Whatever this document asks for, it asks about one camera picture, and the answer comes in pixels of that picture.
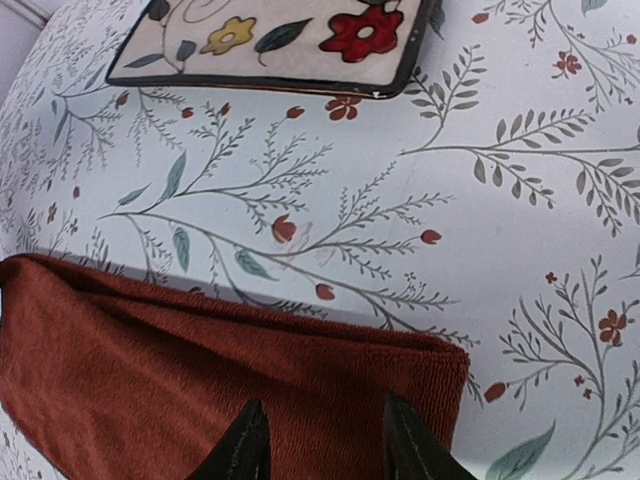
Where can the dark red towel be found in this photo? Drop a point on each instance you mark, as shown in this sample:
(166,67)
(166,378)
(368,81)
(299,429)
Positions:
(111,378)

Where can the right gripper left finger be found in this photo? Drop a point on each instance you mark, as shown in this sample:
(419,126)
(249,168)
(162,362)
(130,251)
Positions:
(244,450)

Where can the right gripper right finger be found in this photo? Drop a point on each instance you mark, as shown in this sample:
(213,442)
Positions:
(411,450)

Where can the floral square trivet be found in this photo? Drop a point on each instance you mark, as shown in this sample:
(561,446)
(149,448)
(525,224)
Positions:
(365,49)

